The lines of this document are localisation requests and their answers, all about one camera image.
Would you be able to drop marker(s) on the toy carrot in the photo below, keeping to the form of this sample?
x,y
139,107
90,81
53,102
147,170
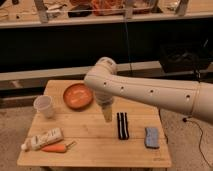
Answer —
x,y
58,148

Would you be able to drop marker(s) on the blue sponge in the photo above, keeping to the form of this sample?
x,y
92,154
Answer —
x,y
151,138

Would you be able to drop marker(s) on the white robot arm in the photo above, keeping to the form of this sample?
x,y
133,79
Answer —
x,y
191,98

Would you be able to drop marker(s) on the white tube with cap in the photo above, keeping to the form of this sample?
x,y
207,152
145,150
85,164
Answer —
x,y
38,141

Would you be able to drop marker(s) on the wooden table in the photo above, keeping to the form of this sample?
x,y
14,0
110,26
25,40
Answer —
x,y
97,142

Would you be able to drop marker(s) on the orange bowl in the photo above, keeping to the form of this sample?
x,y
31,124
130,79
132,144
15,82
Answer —
x,y
77,96

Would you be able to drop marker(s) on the black object on shelf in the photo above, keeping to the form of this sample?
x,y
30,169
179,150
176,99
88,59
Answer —
x,y
80,11

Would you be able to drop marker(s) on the orange object on shelf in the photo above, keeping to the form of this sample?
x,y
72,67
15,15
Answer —
x,y
107,7

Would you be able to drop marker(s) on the clear plastic cup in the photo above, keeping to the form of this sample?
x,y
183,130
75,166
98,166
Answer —
x,y
44,105

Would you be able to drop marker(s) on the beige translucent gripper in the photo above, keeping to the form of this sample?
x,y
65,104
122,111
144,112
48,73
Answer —
x,y
107,112

